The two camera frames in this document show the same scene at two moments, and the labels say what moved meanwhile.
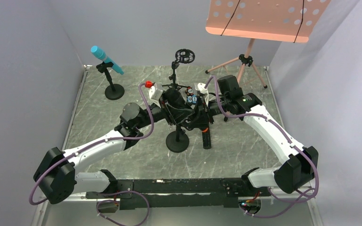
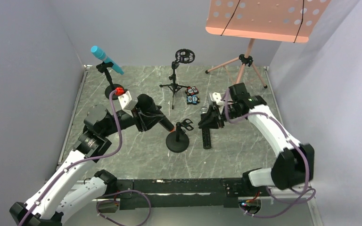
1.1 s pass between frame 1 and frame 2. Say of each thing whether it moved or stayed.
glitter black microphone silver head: stayed
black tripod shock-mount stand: stayed
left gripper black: moved
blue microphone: stayed
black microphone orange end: moved
